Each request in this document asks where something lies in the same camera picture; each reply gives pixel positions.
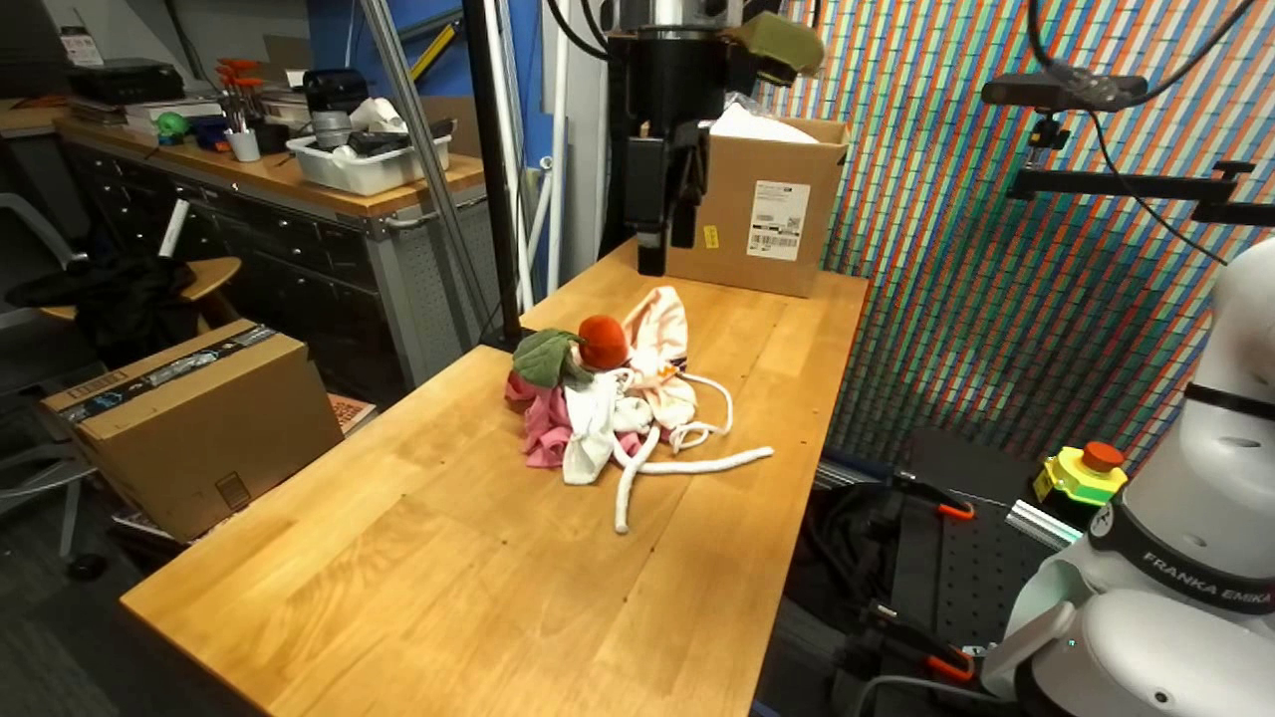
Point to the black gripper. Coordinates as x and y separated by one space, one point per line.
672 82

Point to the red radish plush toy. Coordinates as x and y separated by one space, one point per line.
601 341

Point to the white towel cloth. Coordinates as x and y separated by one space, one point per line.
585 432

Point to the pink cloth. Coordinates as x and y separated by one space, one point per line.
544 426

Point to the labelled cardboard box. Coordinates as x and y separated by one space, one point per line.
769 214

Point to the black vertical stand pole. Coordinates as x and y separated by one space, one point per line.
488 161

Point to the silver slanted metal pole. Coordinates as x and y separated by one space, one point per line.
410 122

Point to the white plastic bin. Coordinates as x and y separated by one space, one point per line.
358 165

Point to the wooden top workbench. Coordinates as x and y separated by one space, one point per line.
304 252

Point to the white cup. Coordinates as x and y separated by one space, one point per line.
243 144

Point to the wooden stool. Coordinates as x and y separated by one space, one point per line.
213 278

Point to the yellow red emergency stop button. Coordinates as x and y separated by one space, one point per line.
1081 475

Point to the small green object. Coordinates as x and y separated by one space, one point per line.
167 128

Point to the large brown cardboard box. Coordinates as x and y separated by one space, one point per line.
200 426

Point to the black flat case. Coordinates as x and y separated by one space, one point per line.
126 82

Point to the black bag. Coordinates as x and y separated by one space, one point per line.
120 313

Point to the black camera on mount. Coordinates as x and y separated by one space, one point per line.
1059 91

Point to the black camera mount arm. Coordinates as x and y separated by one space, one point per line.
1130 185

